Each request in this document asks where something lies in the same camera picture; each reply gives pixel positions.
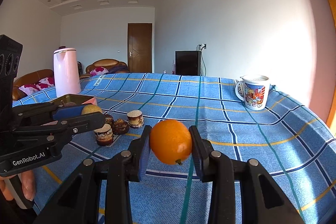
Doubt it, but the chocolate cupcake back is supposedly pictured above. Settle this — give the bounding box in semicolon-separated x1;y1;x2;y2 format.
127;110;144;128

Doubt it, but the pink metal tin box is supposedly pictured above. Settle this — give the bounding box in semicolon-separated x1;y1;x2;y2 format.
51;94;97;105

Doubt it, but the orange wooden near door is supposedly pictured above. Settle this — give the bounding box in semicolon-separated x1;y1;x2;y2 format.
313;0;335;136

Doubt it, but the red white floral cushion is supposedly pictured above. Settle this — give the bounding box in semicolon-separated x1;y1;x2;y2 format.
19;77;55;96

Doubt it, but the orange tangerine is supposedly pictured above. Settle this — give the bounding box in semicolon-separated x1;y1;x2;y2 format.
150;119;193;165

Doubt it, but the person's left hand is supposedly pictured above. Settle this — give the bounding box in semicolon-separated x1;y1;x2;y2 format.
0;170;36;201

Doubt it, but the dark brown far door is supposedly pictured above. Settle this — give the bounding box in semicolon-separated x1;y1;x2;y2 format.
127;23;153;73

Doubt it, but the wall power socket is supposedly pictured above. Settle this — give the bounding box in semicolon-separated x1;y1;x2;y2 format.
197;44;207;51

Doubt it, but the chocolate cupcake front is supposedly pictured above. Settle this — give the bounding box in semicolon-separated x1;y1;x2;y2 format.
94;123;113;146

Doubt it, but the chocolate cupcake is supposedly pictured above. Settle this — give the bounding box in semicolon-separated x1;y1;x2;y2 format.
127;110;144;128
94;123;113;146

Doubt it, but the cartoon printed white mug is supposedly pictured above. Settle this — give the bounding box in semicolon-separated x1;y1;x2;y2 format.
235;75;270;111

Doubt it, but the blue plaid tablecloth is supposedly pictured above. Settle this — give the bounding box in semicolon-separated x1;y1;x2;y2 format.
12;72;336;224

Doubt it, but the black television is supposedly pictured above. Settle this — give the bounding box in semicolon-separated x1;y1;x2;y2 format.
175;51;201;76

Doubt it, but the yellow-green round fruit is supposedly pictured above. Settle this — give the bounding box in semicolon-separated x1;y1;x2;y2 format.
81;104;102;115

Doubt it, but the brown leather armchair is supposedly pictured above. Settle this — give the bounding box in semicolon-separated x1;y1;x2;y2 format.
80;59;129;80

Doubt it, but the pink electric kettle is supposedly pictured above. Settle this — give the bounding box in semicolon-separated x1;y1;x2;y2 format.
53;47;81;97

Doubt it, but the dark marbled round cake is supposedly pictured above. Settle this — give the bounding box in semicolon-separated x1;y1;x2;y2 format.
112;119;130;135

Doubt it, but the brown leather sofa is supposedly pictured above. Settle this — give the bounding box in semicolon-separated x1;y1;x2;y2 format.
12;69;54;101

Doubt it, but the black power cable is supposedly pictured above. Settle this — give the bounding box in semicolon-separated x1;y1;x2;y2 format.
200;48;207;77

